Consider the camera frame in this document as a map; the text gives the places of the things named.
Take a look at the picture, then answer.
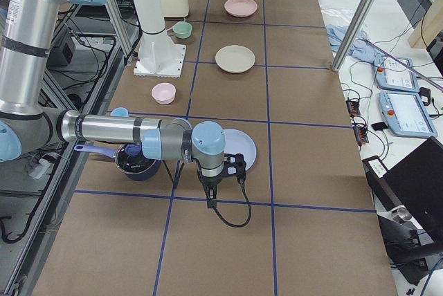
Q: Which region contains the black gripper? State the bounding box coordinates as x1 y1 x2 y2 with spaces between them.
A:
197 154 246 208

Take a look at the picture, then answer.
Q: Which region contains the light blue plate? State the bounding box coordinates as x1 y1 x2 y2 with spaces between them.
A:
224 129 257 171

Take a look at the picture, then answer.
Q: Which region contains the pink plate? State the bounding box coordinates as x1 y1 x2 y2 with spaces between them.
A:
224 0 258 18

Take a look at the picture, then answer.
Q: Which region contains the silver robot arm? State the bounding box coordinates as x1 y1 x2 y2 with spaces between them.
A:
1 0 246 207

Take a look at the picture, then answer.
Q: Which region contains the dark blue pot with lid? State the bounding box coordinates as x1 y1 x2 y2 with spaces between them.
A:
74 144 161 181

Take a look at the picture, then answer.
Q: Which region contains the pink bowl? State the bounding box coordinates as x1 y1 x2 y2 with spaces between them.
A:
151 82 177 104

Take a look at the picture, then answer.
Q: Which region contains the light blue cup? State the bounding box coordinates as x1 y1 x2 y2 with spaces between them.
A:
110 107 129 118

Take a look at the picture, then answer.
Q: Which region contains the beige plate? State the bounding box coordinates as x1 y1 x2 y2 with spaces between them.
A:
215 45 255 74

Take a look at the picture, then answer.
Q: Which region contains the green bowl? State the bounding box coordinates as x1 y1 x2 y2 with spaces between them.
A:
172 21 192 39

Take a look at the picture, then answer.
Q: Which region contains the black laptop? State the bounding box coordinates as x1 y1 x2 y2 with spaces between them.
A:
363 137 442 239

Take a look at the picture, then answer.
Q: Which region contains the lower teach pendant tablet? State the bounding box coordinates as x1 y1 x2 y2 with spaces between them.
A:
379 91 438 138

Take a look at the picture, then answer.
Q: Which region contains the teach pendant tablet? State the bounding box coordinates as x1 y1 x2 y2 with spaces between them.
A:
373 55 419 93
379 91 438 138

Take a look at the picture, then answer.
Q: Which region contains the light blue cloth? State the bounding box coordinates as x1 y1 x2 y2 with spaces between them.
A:
326 24 385 66

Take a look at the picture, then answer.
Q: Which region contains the upper teach pendant tablet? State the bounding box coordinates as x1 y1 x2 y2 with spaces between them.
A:
373 55 419 93

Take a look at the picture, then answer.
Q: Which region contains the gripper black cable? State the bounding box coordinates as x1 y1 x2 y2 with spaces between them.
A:
196 159 252 228

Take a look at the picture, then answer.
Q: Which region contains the white camera pole base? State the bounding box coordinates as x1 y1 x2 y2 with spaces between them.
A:
133 0 186 77

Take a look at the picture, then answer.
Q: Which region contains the aluminium frame post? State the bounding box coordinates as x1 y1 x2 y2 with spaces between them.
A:
331 0 374 72

